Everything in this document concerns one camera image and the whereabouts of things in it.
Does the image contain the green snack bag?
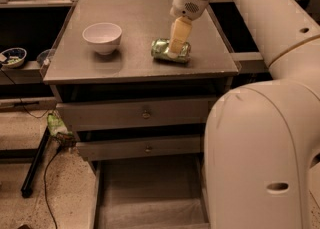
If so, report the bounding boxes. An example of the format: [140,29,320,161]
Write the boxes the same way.
[47,112,73,139]

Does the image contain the middle grey drawer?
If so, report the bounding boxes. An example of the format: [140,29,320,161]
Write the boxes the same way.
[76,134,203,161]

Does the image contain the bottom grey open drawer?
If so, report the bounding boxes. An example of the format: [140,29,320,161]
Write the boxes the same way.
[90,154,210,229]

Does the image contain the top grey drawer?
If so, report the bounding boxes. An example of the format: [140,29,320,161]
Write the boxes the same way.
[57,96,217,131]

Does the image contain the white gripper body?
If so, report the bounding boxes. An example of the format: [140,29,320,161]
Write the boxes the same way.
[170,0,209,21]

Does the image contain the small clear glass bowl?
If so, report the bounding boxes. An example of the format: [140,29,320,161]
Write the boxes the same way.
[36,49,56,66]

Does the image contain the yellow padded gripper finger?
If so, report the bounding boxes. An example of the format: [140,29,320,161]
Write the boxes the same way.
[167,16,192,59]

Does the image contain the white ceramic bowl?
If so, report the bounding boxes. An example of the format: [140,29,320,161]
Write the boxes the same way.
[82,23,122,55]

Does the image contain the black floor cable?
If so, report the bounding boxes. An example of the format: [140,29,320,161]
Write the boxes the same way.
[43,144,64,229]

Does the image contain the black metal leg bar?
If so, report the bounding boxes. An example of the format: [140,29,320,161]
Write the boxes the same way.
[21,128,50,198]

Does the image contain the grey drawer cabinet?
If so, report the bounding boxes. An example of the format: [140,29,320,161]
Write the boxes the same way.
[42,0,241,174]

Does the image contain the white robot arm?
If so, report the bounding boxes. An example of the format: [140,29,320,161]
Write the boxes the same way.
[170,0,320,229]

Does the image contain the crushed green can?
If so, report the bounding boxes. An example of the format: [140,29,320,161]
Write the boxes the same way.
[151,38,191,64]

